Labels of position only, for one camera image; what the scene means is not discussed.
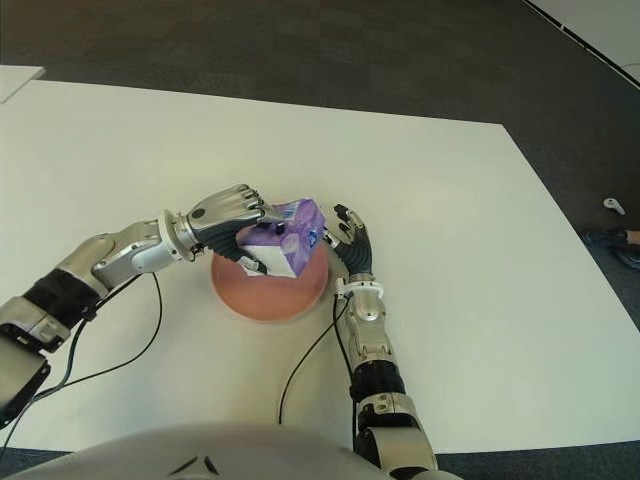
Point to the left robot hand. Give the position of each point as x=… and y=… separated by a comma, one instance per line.
x=220, y=212

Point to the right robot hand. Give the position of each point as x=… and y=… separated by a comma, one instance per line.
x=357, y=255

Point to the purple tissue paper pack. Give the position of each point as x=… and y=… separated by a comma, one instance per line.
x=296, y=246

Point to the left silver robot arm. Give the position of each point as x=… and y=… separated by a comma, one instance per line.
x=125, y=250

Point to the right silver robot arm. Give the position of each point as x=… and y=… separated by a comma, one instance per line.
x=367, y=310

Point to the pink round plate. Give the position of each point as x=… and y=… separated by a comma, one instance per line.
x=270, y=300

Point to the silver robot torso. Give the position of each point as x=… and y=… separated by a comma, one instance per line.
x=225, y=450

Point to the neighbouring white table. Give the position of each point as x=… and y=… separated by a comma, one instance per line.
x=17, y=82

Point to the small white controller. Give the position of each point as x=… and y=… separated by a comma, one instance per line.
x=613, y=205

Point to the person's dark shoe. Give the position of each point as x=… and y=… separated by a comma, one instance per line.
x=627, y=257

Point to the white panel with black strip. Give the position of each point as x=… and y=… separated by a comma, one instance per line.
x=610, y=25

